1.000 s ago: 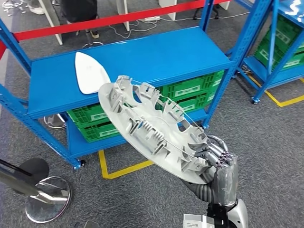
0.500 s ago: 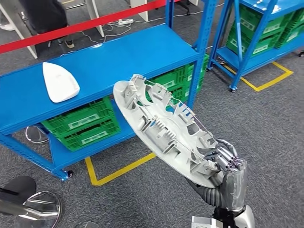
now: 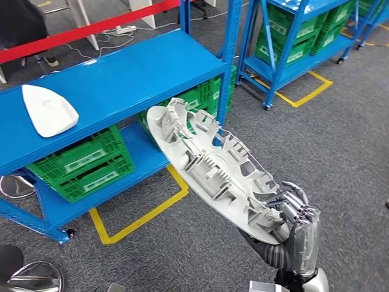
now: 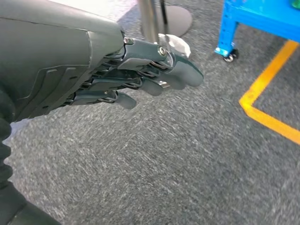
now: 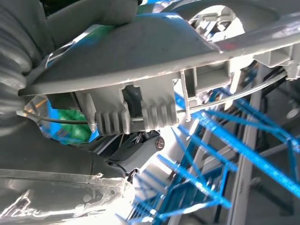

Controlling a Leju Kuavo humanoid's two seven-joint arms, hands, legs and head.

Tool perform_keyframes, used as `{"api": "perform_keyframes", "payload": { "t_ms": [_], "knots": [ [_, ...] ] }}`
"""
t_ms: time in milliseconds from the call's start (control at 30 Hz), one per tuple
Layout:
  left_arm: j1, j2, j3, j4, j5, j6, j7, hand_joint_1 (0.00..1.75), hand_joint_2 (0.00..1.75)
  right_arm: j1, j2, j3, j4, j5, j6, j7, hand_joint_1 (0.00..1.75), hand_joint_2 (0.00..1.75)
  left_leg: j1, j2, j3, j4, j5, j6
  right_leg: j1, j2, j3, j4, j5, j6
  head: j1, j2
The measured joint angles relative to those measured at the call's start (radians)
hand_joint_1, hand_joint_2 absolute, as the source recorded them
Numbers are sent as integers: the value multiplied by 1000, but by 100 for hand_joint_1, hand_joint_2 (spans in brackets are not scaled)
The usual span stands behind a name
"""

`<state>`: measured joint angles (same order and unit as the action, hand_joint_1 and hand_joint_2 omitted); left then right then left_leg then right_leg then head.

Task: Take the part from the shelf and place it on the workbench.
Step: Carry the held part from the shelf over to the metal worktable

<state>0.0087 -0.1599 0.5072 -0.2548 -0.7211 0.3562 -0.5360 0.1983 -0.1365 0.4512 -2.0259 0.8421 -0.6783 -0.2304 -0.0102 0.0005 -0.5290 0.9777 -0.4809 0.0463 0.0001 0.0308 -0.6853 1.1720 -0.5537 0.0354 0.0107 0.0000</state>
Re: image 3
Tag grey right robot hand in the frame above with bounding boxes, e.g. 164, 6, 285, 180
265, 180, 322, 279

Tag grey plastic wheel cover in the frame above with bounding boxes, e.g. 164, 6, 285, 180
146, 97, 289, 246

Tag blue metal shelf rack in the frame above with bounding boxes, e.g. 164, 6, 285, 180
0, 0, 244, 246
235, 0, 359, 111
354, 0, 389, 51

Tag white plastic part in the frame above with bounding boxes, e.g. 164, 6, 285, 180
22, 83, 80, 139

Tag yellow floor tape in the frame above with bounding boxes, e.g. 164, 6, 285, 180
252, 70, 333, 109

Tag black office chair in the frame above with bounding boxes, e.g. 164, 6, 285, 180
189, 0, 210, 19

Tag white desk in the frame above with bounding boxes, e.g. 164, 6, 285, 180
129, 0, 217, 30
0, 0, 100, 85

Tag white power strip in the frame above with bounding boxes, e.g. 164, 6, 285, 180
115, 24, 137, 35

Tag red barrier belt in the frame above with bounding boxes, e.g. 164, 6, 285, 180
0, 0, 180, 65

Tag chrome round base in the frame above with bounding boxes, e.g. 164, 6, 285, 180
8, 261, 64, 292
0, 175, 37, 200

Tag dark grey round base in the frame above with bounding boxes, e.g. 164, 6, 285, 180
0, 243, 24, 283

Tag person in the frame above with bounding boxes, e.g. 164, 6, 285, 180
0, 0, 59, 68

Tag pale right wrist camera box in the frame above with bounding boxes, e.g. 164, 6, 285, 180
249, 280, 291, 292

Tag white cable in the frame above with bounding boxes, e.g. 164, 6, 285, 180
62, 26, 137, 61

